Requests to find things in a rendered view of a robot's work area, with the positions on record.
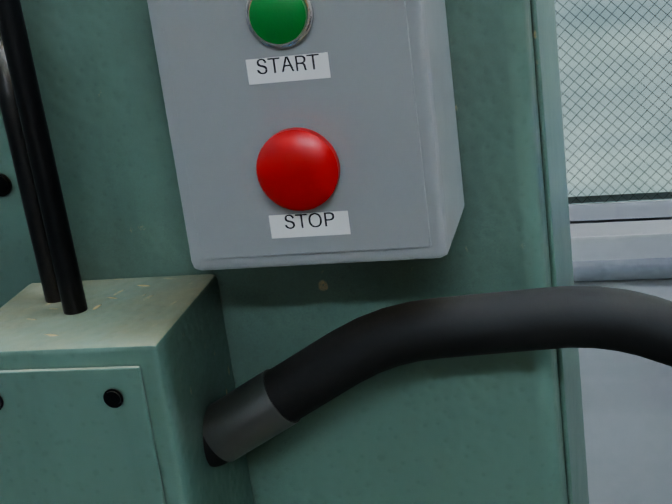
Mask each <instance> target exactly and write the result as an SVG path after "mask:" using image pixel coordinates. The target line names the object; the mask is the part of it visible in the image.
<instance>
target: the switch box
mask: <svg viewBox="0 0 672 504"><path fill-rule="evenodd" d="M247 1H248V0H147V3H148V9H149V14H150V20H151V26H152V32H153V38H154V44H155V50H156V56H157V61H158V67H159V73H160V79H161V85H162V91H163V97H164V102H165V108H166V114H167V120H168V126H169V132H170V138H171V143H172V149H173V155H174V161H175V167H176V173H177V179H178V185H179V190H180V196H181V202H182V208H183V214H184V220H185V226H186V231H187V237H188V243H189V249H190V255H191V261H192V264H193V266H194V268H195V269H198V270H221V269H240V268H259V267H278V266H297V265H316V264H335V263H354V262H373V261H391V260H410V259H429V258H441V257H443V256H445V255H447V254H448V252H449V249H450V246H451V243H452V240H453V237H454V235H455V232H456V229H457V226H458V223H459V221H460V218H461V215H462V212H463V209H464V206H465V204H464V194H463V183H462V173H461V163H460V152H459V142H458V132H457V121H456V111H455V101H454V90H453V80H452V70H451V59H450V49H449V39H448V28H447V18H446V8H445V0H311V2H312V5H313V9H314V19H313V24H312V27H311V30H310V31H309V33H308V35H307V36H306V37H305V38H304V39H303V40H302V41H301V42H299V43H298V44H296V45H294V46H292V47H289V48H273V47H269V46H267V45H265V44H263V43H262V42H260V41H259V40H258V39H257V38H256V37H255V36H254V35H253V33H252V32H251V31H250V28H249V26H248V24H247V20H246V4H247ZM324 52H328V60H329V67H330V75H331V78H321V79H309V80H298V81H287V82H275V83H264V84H253V85H249V80H248V73H247V67H246V60H249V59H260V58H270V57H281V56H292V55H303V54H313V53H324ZM293 127H300V128H306V129H310V130H313V131H315V132H317V133H319V134H320V135H322V136H323V137H324V138H325V139H326V140H327V141H329V143H330V144H331V145H332V146H333V148H334V150H335V152H336V154H337V156H338V159H339V164H340V177H339V181H338V184H337V186H336V189H335V190H334V192H333V193H332V195H331V196H330V197H329V198H328V199H327V200H326V202H324V203H323V204H321V205H320V206H318V207H316V208H314V209H310V210H305V211H294V210H289V209H286V208H283V207H281V206H279V205H277V204H276V203H275V202H273V201H272V200H271V199H270V198H269V197H268V196H267V195H266V194H265V193H264V191H263V189H262V188H261V186H260V183H259V181H258V177H257V171H256V164H257V158H258V155H259V152H260V150H261V148H262V147H263V145H264V144H265V143H266V142H267V141H268V140H269V139H270V138H271V137H272V136H273V135H274V134H276V133H278V132H279V131H281V130H284V129H287V128H293ZM333 211H348V217H349V224H350V232H351V234H343V235H326V236H309V237H292V238H275V239H272V235H271V228H270V222H269V216H270V215H286V214H302V213H318V212H333Z"/></svg>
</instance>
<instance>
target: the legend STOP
mask: <svg viewBox="0 0 672 504"><path fill-rule="evenodd" d="M269 222H270V228H271V235H272V239H275V238H292V237H309V236H326V235H343V234H351V232H350V224H349V217H348V211H333V212H318V213H302V214H286V215H270V216H269Z"/></svg>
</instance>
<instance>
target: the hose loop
mask: <svg viewBox="0 0 672 504"><path fill-rule="evenodd" d="M560 348H597V349H605V350H613V351H619V352H624V353H628V354H632V355H637V356H640V357H643V358H647V359H650V360H653V361H656V362H659V363H662V364H665V365H668V366H671V367H672V301H670V300H667V299H664V298H661V297H658V296H654V295H650V294H645V293H641V292H636V291H632V290H627V289H620V288H611V287H602V286H557V287H545V288H533V289H523V290H512V291H502V292H491V293H480V294H470V295H459V296H449V297H438V298H430V299H423V300H416V301H409V302H405V303H401V304H397V305H393V306H389V307H385V308H382V309H379V310H376V311H374V312H371V313H369V314H366V315H363V316H361V317H358V318H356V319H354V320H352V321H350V322H348V323H346V324H344V325H343V326H341V327H339V328H337V329H335V330H333V331H331V332H330V333H328V334H326V335H325V336H323V337H321V338H320V339H318V340H317V341H315V342H313V343H312V344H310V345H308V346H307V347H305V348H304V349H302V350H300V351H299V352H297V353H296V354H294V355H292V356H291V357H289V358H288V359H286V360H284V361H283V362H281V363H280V364H278V365H276V366H275V367H273V368H272V369H266V370H265V371H263V372H262V373H260V374H258V375H257V376H255V377H254V378H252V379H250V380H249V381H247V382H246V383H244V384H242V385H241V386H239V387H237V388H236V389H234V390H233V391H231V392H229V393H228V394H226V395H225V396H223V397H221V398H220V399H218V400H217V401H215V402H213V403H212V404H210V405H209V406H208V407H207V410H206V412H205V416H204V421H203V443H204V452H205V456H206V460H207V462H208V463H209V465H210V466H212V467H219V466H222V465H224V464H226V463H228V462H232V461H235V460H236V459H238V458H240V457H241V456H243V455H245V454H246V453H248V452H250V451H251V450H253V449H255V448H256V447H258V446H260V445H261V444H263V443H265V442H266V441H268V440H270V439H271V438H273V437H275V436H276V435H278V434H280V433H281V432H283V431H285V430H286V429H288V428H290V427H291V426H293V425H295V424H296V423H298V422H299V421H300V419H301V418H302V417H304V416H306V415H307V414H309V413H311V412H312V411H314V410H316V409H317V408H319V407H321V406H322V405H324V404H326V403H327V402H329V401H331V400H332V399H334V398H336V397H337V396H339V395H341V394H342V393H344V392H346V391H347V390H349V389H351V388H352V387H354V386H356V385H357V384H359V383H361V382H363V381H365V380H367V379H369V378H371V377H373V376H375V375H377V374H379V373H381V372H384V371H387V370H389V369H392V368H395V367H398V366H401V365H406V364H410V363H414V362H418V361H425V360H433V359H441V358H452V357H464V356H476V355H487V354H499V353H511V352H523V351H535V350H547V349H560Z"/></svg>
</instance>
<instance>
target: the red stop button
mask: <svg viewBox="0 0 672 504"><path fill-rule="evenodd" d="M256 171H257V177H258V181H259V183H260V186H261V188H262V189H263V191H264V193H265V194H266V195H267V196H268V197H269V198H270V199H271V200H272V201H273V202H275V203H276V204H277V205H279V206H281V207H283V208H286V209H289V210H294V211H305V210H310V209H314V208H316V207H318V206H320V205H321V204H323V203H324V202H326V200H327V199H328V198H329V197H330V196H331V195H332V193H333V192H334V190H335V189H336V186H337V184H338V181H339V177H340V164H339V159H338V156H337V154H336V152H335V150H334V148H333V146H332V145H331V144H330V143H329V141H327V140H326V139H325V138H324V137H323V136H322V135H320V134H319V133H317V132H315V131H313V130H310V129H306V128H300V127H293V128H287V129H284V130H281V131H279V132H278V133H276V134H274V135H273V136H272V137H271V138H270V139H269V140H268V141H267V142H266V143H265V144H264V145H263V147H262V148H261V150H260V152H259V155H258V158H257V164H256Z"/></svg>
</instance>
